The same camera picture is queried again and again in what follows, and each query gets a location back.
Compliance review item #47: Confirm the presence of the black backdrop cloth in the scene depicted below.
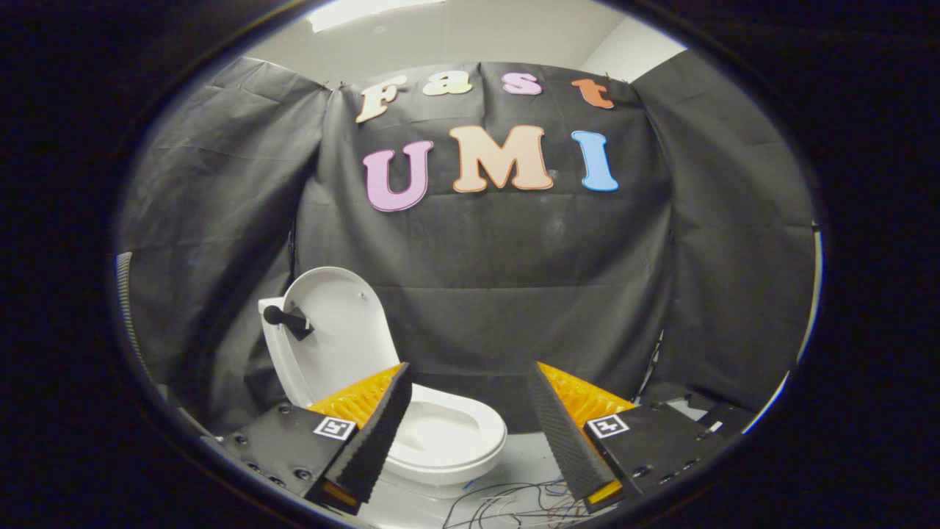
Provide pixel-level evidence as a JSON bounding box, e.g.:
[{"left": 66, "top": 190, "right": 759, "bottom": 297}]
[{"left": 117, "top": 50, "right": 817, "bottom": 438}]

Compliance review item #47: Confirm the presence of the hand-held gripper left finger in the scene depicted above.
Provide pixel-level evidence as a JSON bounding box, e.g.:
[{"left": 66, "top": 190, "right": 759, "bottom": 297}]
[{"left": 219, "top": 361, "right": 414, "bottom": 515}]

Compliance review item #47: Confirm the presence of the tangle of thin cables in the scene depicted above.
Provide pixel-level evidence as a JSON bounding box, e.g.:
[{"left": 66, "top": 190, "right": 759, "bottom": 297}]
[{"left": 438, "top": 478, "right": 588, "bottom": 529}]

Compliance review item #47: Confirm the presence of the grey ribbed object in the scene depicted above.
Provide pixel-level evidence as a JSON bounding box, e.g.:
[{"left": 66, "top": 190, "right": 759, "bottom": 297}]
[{"left": 115, "top": 251, "right": 140, "bottom": 361}]

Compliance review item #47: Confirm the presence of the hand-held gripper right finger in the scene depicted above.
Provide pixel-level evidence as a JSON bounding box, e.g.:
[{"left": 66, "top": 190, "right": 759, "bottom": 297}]
[{"left": 527, "top": 361, "right": 726, "bottom": 514}]

